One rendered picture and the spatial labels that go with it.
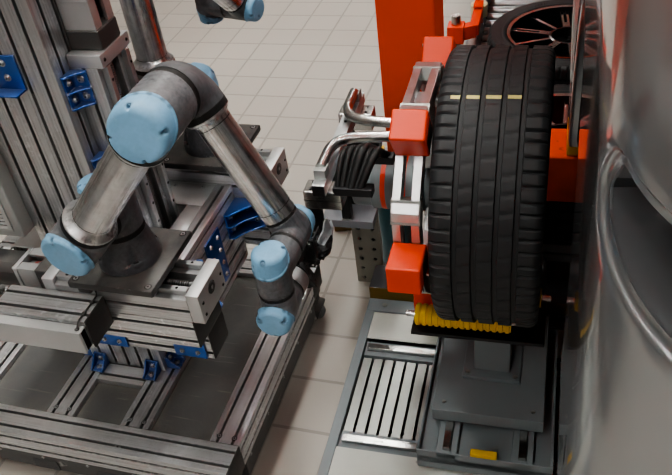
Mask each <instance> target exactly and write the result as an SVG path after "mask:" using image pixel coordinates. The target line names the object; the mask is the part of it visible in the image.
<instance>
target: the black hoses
mask: <svg viewBox="0 0 672 475"><path fill-rule="evenodd" d="M394 162H395V153H394V152H389V151H387V150H385V149H383V148H381V147H378V146H376V145H374V144H371V143H363V144H359V145H350V146H345V147H344V148H343V149H342V150H341V152H340V154H339V157H338V161H337V167H336V175H335V183H334V186H333V188H332V191H333V196H349V197H367V198H372V197H373V194H374V191H375V187H374V184H371V183H367V181H368V179H369V176H370V174H371V171H372V169H373V167H374V165H375V164H381V165H394Z"/></svg>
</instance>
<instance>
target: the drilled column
mask: <svg viewBox="0 0 672 475"><path fill-rule="evenodd" d="M352 236H353V244H354V251H355V259H356V267H357V275H358V281H363V282H371V279H372V276H373V272H374V269H375V266H376V265H386V264H385V263H384V261H383V247H382V237H381V230H380V224H379V216H378V217H377V220H376V223H375V226H374V229H361V228H352ZM363 268H364V269H363ZM363 276H365V278H364V277H363Z"/></svg>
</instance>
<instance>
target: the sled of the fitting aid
mask: <svg viewBox="0 0 672 475"><path fill-rule="evenodd" d="M444 340H445V337H438V339H437V345H436V350H435V355H434V360H433V365H432V370H431V376H430V381H429V386H428V391H427V396H426V402H425V407H424V412H423V417H422V422H421V427H420V433H419V438H418V443H417V448H416V452H417V464H418V466H425V467H431V468H438V469H445V470H452V471H459V472H466V473H473V474H480V475H553V461H554V434H555V406H556V379H557V351H558V329H551V328H549V330H548V351H547V371H546V391H545V412H544V428H543V432H542V433H541V432H534V431H526V430H518V429H510V428H503V427H495V426H487V425H479V424H472V423H464V422H456V421H448V420H440V419H433V417H432V405H433V400H434V395H435V389H436V384H437V378H438V373H439V367H440V362H441V356H442V351H443V346H444Z"/></svg>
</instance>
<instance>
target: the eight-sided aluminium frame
mask: <svg viewBox="0 0 672 475"><path fill-rule="evenodd" d="M443 71H444V65H443V64H442V63H441V62H416V64H415V66H413V72H412V75H411V78H410V81H409V84H408V87H407V90H406V93H405V95H404V98H403V101H402V103H400V107H399V109H419V110H427V111H428V113H429V116H430V119H431V113H432V109H433V106H434V102H435V116H436V107H437V101H438V95H439V90H440V84H441V79H442V75H443ZM420 89H421V90H422V92H424V95H423V98H422V101H421V103H415V100H416V97H417V94H418V91H419V92H420ZM406 161H407V156H406V155H395V167H394V179H393V191H392V198H391V200H390V225H392V235H393V243H394V242H397V243H405V234H404V226H411V236H412V244H425V245H426V246H427V256H428V207H427V209H426V212H425V221H424V227H423V224H422V222H423V188H424V175H425V163H426V156H415V160H414V172H413V184H412V197H404V186H405V173H406ZM422 294H431V292H430V284H429V274H426V277H425V282H424V286H423V290H422Z"/></svg>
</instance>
